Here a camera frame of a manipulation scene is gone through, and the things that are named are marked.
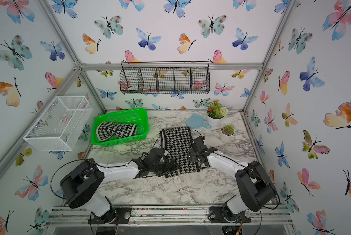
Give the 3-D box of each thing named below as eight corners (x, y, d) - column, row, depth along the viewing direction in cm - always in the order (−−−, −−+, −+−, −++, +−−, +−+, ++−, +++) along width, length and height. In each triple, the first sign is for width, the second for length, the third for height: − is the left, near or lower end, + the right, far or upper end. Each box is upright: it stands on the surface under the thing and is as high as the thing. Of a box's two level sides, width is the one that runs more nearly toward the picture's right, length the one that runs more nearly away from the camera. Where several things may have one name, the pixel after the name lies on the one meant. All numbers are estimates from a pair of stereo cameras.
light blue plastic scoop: (185, 128, 112) (185, 126, 110) (184, 116, 120) (184, 113, 118) (210, 128, 112) (210, 126, 110) (208, 116, 120) (208, 113, 118)
